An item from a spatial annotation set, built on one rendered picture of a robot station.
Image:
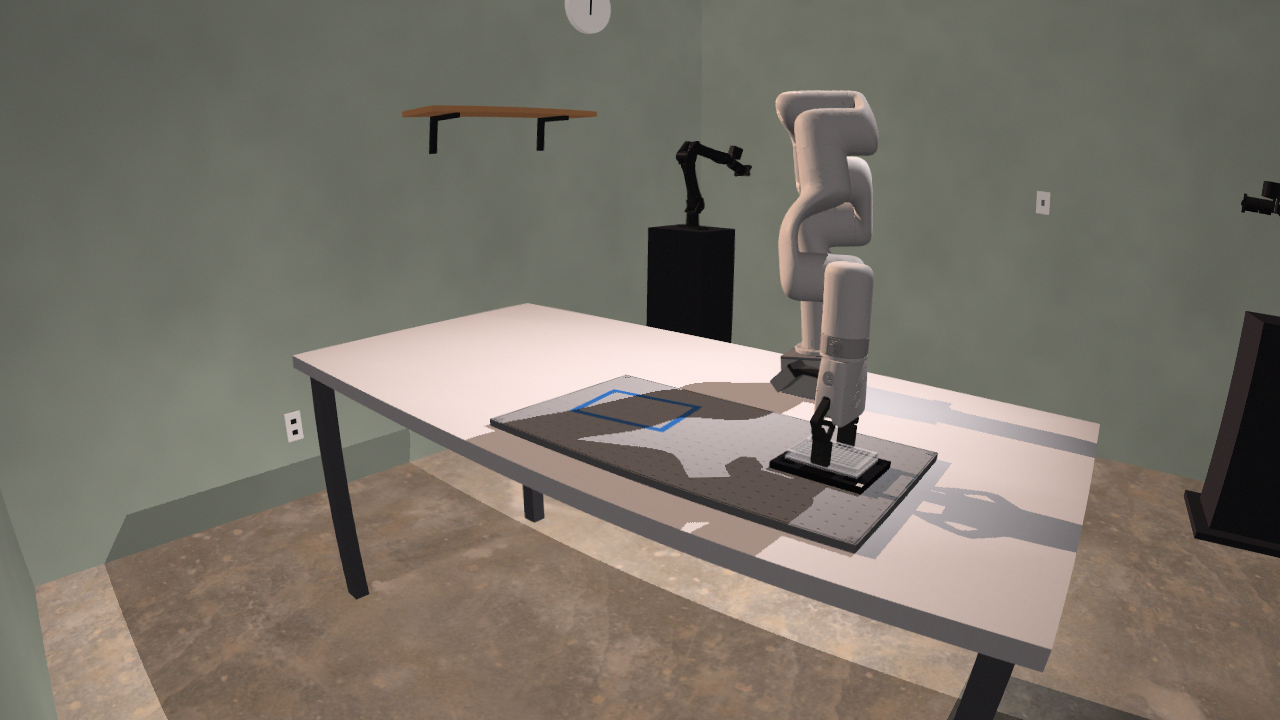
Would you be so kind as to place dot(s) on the blue tape outline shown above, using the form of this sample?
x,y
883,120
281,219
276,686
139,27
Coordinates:
x,y
662,429

